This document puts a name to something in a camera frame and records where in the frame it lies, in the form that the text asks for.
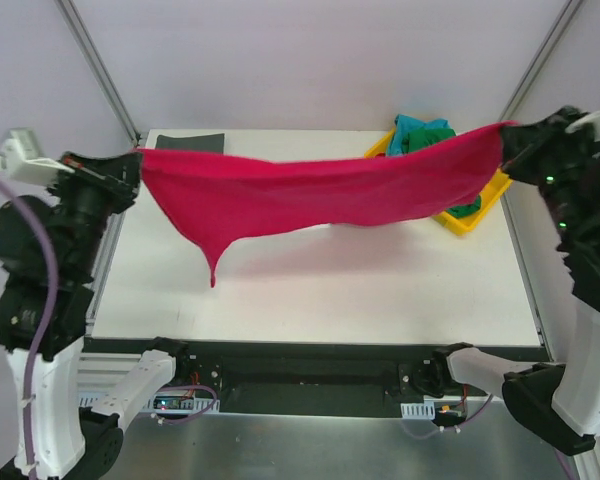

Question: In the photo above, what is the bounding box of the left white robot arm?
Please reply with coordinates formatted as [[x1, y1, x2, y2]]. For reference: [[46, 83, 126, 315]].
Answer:
[[0, 152, 192, 479]]

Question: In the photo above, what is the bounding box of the magenta t shirt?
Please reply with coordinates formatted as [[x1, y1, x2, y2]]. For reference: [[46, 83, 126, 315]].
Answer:
[[141, 123, 505, 283]]

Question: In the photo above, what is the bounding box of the teal t shirt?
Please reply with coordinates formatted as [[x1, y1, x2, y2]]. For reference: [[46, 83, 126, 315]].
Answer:
[[385, 114, 451, 156]]

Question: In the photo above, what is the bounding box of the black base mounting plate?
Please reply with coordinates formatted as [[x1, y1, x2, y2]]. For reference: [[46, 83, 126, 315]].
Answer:
[[144, 339, 486, 419]]

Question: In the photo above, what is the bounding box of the green t shirt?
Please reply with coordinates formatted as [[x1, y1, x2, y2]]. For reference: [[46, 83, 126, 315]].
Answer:
[[402, 128, 482, 219]]

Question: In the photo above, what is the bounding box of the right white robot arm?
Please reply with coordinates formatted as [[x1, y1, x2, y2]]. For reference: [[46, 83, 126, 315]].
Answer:
[[421, 107, 600, 456]]

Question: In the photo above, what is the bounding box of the yellow plastic bin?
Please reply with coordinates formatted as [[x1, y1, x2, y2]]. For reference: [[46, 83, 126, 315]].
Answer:
[[365, 126, 513, 236]]

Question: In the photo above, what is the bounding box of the aluminium frame post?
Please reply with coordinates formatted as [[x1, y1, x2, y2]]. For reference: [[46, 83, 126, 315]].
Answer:
[[499, 0, 586, 146], [54, 0, 142, 146]]

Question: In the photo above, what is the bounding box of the right aluminium frame post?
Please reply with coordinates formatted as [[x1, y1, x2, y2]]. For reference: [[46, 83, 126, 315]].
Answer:
[[499, 0, 586, 146]]

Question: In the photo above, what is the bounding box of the left aluminium frame post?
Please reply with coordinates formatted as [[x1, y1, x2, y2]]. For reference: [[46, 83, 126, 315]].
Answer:
[[54, 0, 142, 146]]

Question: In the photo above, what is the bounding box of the right white cable duct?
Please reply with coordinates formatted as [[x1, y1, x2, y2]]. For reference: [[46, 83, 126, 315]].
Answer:
[[400, 401, 436, 421]]

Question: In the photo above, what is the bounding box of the folded grey t shirt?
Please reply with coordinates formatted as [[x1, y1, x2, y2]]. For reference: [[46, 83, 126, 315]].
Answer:
[[155, 133, 225, 153]]

